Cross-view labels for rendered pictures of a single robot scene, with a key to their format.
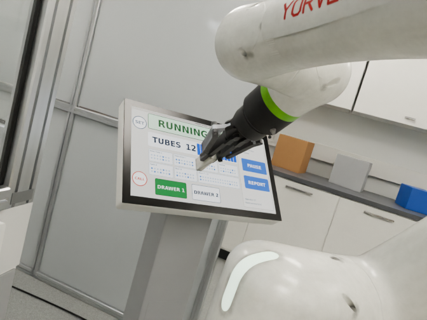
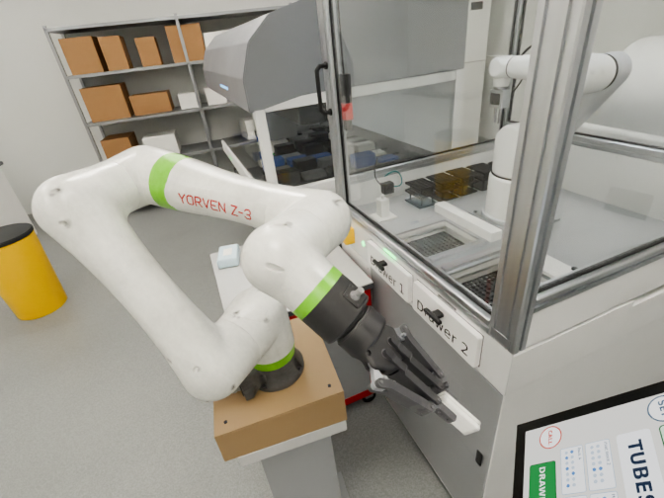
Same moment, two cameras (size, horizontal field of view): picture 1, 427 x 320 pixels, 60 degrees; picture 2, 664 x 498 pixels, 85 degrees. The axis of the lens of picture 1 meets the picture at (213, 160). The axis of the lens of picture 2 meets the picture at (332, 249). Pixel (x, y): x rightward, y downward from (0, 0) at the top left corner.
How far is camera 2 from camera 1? 1.17 m
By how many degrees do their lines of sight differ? 133
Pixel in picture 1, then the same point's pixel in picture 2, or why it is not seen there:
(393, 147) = not seen: outside the picture
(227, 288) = not seen: hidden behind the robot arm
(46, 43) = (511, 218)
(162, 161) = (590, 469)
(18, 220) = (499, 356)
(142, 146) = (608, 427)
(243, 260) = not seen: hidden behind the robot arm
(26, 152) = (500, 302)
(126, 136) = (620, 398)
